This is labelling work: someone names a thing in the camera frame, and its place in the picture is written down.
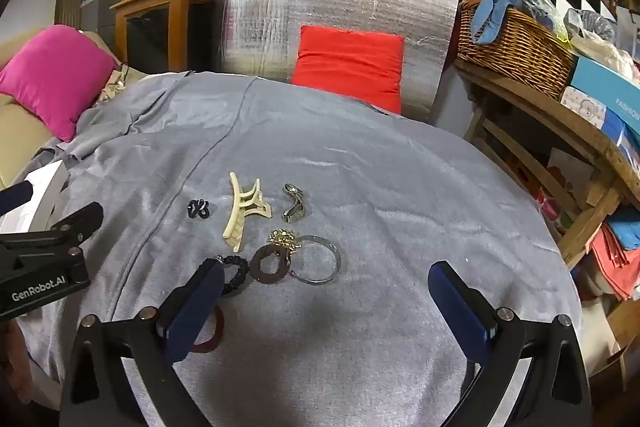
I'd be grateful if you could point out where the dark red hair elastic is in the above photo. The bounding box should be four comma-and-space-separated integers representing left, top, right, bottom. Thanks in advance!
191, 305, 224, 353

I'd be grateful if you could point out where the black beaded bracelet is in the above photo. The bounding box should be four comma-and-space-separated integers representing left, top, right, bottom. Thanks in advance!
214, 253, 251, 297

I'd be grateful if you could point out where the small black hair tie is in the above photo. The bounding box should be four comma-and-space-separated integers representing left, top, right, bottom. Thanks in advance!
186, 197, 212, 223

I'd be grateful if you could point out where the gold cluster brooch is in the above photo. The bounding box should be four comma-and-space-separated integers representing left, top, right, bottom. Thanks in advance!
269, 229, 302, 254

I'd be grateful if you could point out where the cream plastic hair claw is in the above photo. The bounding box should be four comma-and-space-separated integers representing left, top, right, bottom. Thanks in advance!
222, 172, 272, 254

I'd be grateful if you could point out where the gold face metal wristwatch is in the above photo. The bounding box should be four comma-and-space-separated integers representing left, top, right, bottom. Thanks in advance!
282, 183, 306, 225

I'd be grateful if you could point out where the silver metal bangle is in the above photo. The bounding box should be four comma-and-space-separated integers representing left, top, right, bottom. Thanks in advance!
290, 235, 343, 286

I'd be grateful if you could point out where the white organizer box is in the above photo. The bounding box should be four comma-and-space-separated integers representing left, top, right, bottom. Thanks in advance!
1, 160, 68, 234

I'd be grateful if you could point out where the beige leather sofa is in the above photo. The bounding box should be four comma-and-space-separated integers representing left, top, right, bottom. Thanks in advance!
0, 27, 120, 190

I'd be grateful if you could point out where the magenta pillow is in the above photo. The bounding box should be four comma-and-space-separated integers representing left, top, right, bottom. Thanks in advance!
1, 25, 117, 142

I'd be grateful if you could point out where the grey bed blanket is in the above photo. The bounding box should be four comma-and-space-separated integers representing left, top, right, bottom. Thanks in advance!
20, 72, 582, 426

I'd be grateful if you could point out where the wooden shelf table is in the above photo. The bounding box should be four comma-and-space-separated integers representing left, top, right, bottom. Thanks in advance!
454, 58, 639, 269

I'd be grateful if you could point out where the teal cardboard box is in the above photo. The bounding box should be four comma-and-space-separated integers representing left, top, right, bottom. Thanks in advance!
561, 57, 639, 173

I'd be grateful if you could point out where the red cushion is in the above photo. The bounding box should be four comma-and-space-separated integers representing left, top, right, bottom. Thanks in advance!
291, 25, 405, 114

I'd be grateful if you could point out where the wicker basket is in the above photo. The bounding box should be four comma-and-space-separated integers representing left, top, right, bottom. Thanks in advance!
458, 2, 578, 101

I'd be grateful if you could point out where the silver insulation foil sheet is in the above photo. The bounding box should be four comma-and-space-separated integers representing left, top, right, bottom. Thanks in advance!
213, 0, 459, 121

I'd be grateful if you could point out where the blue cloth in basket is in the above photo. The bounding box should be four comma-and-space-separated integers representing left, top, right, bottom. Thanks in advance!
470, 0, 530, 46

